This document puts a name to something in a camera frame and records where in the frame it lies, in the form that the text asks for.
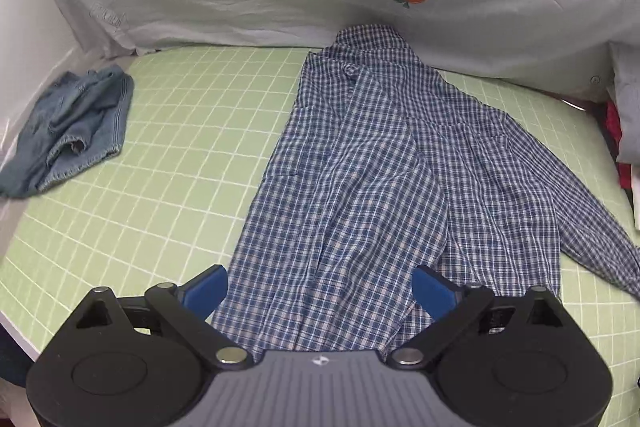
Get blue plaid shirt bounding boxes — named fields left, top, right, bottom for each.
left=213, top=25, right=639, bottom=355

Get blue denim shorts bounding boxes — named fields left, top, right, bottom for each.
left=1, top=65, right=134, bottom=199

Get red plaid garment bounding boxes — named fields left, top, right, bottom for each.
left=604, top=100, right=632, bottom=197

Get grey folded sweatshirt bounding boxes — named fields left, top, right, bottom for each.
left=610, top=42, right=640, bottom=166

